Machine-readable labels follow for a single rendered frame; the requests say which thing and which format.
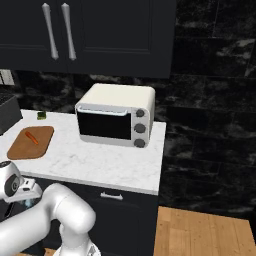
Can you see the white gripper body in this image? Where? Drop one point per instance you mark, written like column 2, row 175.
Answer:
column 25, row 196

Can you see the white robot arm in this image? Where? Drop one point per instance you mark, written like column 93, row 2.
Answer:
column 63, row 213

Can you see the brown wooden cutting board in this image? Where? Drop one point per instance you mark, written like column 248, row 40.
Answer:
column 31, row 142

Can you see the orange carrot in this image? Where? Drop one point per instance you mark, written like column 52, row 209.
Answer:
column 32, row 137

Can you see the small green sponge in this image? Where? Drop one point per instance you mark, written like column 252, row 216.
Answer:
column 41, row 115

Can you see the dark grey box appliance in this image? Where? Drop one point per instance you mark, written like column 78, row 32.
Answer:
column 8, row 113

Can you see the toaster oven black glass door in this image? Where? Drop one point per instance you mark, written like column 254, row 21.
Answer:
column 104, row 125

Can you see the dark base cupboard door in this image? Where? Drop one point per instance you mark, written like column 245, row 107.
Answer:
column 126, row 231

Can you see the dark drawer front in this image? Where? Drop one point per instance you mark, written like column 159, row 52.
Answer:
column 133, row 200

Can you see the white toaster oven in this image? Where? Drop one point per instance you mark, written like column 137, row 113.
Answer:
column 116, row 115

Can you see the grey toaster oven knob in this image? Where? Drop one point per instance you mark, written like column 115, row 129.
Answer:
column 140, row 113
column 139, row 143
column 140, row 128

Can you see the white wall socket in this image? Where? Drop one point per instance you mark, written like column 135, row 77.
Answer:
column 6, row 77

